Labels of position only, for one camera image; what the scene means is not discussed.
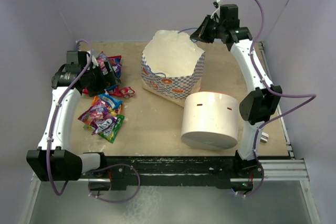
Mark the red small snack packet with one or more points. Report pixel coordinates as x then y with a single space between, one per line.
125 92

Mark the red berry candy packet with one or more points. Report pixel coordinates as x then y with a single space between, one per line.
99 119

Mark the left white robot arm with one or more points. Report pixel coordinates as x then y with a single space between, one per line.
52 159

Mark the green spring tea candy packet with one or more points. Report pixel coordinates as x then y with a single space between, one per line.
114 129

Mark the small white metal clip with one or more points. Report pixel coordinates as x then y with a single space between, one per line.
264 137

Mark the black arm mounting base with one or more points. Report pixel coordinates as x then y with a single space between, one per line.
222 172

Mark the blue checkered paper bag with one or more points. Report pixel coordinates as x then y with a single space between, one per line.
172 66

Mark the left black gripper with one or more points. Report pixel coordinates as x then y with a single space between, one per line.
106 82

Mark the pink snack packet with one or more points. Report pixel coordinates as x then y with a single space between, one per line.
85 90

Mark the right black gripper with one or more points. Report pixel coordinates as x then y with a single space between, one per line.
200 33

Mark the purple snack packet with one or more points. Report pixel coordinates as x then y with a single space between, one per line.
114 61

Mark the blue small snack packet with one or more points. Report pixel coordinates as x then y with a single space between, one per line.
114 103

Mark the white cylindrical container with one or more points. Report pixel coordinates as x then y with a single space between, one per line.
210 121

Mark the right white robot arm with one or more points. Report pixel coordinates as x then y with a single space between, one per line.
260 103

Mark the aluminium rail frame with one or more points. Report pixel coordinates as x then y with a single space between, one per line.
152 127

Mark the orange fruit candy packet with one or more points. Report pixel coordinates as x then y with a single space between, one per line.
115 110

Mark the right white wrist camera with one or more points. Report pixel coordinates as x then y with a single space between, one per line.
216 13

